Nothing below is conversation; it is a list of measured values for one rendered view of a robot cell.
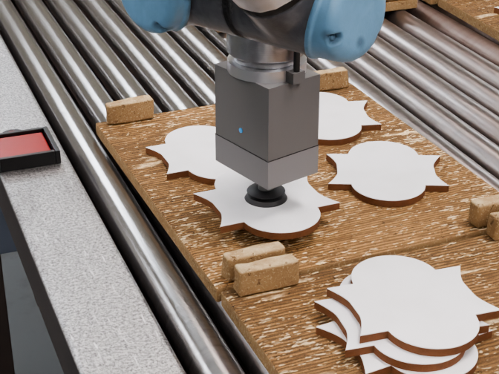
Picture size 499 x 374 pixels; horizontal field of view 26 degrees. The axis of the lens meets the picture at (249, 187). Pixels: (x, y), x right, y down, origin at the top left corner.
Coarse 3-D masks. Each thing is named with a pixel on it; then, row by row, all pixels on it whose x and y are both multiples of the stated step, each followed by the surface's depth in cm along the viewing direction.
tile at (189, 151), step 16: (192, 128) 128; (208, 128) 128; (176, 144) 124; (192, 144) 124; (208, 144) 124; (176, 160) 120; (192, 160) 120; (208, 160) 120; (176, 176) 118; (192, 176) 118; (208, 176) 117
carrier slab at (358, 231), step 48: (144, 144) 126; (432, 144) 126; (144, 192) 116; (192, 192) 115; (336, 192) 115; (432, 192) 115; (480, 192) 115; (192, 240) 106; (240, 240) 106; (288, 240) 106; (336, 240) 106; (384, 240) 106; (432, 240) 106
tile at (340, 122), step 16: (320, 96) 137; (336, 96) 137; (320, 112) 133; (336, 112) 133; (352, 112) 133; (320, 128) 128; (336, 128) 128; (352, 128) 128; (368, 128) 130; (320, 144) 126; (336, 144) 126
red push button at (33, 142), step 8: (16, 136) 130; (24, 136) 130; (32, 136) 130; (40, 136) 130; (0, 144) 128; (8, 144) 128; (16, 144) 128; (24, 144) 128; (32, 144) 128; (40, 144) 128; (0, 152) 126; (8, 152) 126; (16, 152) 126; (24, 152) 126; (32, 152) 126
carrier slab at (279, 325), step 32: (416, 256) 103; (448, 256) 103; (480, 256) 103; (288, 288) 98; (320, 288) 98; (480, 288) 98; (256, 320) 94; (288, 320) 94; (320, 320) 94; (256, 352) 91; (288, 352) 89; (320, 352) 89; (480, 352) 89
